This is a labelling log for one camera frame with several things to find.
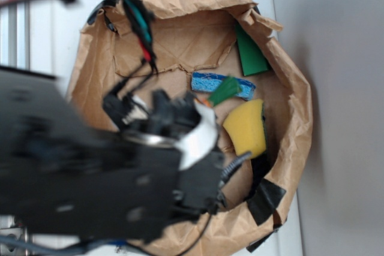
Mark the brown paper bag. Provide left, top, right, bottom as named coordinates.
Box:
left=67, top=0, right=313, bottom=255

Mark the blue sponge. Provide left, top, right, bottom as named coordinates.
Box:
left=191, top=72, right=256, bottom=101

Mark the aluminium rail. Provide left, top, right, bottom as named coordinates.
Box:
left=1, top=2, right=30, bottom=70

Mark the grey braided cable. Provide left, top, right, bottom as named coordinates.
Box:
left=218, top=151, right=253, bottom=189

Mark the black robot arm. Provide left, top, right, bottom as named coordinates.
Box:
left=1, top=67, right=224, bottom=243

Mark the green block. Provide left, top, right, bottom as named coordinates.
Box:
left=235, top=23, right=270, bottom=76

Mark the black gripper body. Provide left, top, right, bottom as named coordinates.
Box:
left=103, top=88, right=224, bottom=216

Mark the black tape strip right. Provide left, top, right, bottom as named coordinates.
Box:
left=246, top=179, right=286, bottom=225

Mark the yellow sponge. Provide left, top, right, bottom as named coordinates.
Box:
left=223, top=99, right=266, bottom=159

